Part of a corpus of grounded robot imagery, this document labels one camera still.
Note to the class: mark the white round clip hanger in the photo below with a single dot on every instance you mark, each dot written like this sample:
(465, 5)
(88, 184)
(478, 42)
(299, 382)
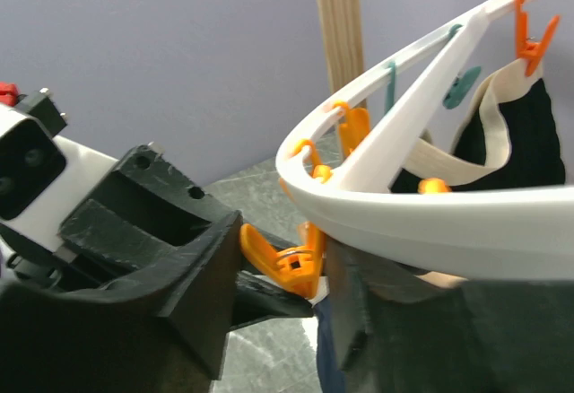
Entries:
(398, 197)

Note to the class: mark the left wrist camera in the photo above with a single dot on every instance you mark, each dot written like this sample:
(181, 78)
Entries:
(44, 176)

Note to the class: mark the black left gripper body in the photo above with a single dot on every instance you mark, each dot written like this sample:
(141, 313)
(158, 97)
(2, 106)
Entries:
(145, 227)

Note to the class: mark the wooden hanger stand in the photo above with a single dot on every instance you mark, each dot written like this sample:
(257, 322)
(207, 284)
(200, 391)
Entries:
(340, 22)

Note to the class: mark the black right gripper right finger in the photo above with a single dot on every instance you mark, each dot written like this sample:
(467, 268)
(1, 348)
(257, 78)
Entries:
(394, 332)

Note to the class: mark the black hanging underwear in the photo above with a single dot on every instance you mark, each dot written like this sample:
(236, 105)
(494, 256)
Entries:
(508, 140)

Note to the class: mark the navy blue underwear beige waistband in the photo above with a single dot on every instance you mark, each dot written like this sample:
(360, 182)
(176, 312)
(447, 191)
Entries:
(331, 378)

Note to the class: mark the orange clip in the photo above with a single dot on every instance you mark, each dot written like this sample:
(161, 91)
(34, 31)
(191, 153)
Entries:
(531, 38)
(297, 270)
(320, 172)
(354, 128)

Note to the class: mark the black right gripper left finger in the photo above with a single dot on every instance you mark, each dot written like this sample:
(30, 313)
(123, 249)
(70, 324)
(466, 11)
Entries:
(162, 328)

